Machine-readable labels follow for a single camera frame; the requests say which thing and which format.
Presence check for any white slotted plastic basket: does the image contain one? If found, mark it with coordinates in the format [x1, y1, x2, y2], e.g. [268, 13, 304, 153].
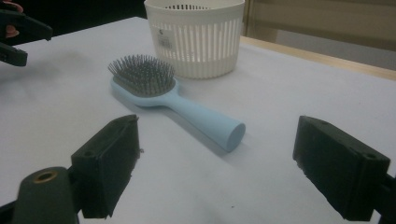
[143, 0, 246, 79]

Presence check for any light blue hairbrush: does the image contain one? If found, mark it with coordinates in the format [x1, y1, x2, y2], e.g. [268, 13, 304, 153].
[107, 54, 247, 153]

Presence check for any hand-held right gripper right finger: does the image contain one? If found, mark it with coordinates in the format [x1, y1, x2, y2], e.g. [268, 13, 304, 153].
[292, 115, 391, 222]

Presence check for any beige wooden cabinet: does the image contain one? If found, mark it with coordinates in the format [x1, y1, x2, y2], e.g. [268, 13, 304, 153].
[242, 0, 396, 52]

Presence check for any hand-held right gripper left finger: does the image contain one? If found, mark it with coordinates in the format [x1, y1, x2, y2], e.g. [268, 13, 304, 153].
[70, 114, 141, 219]

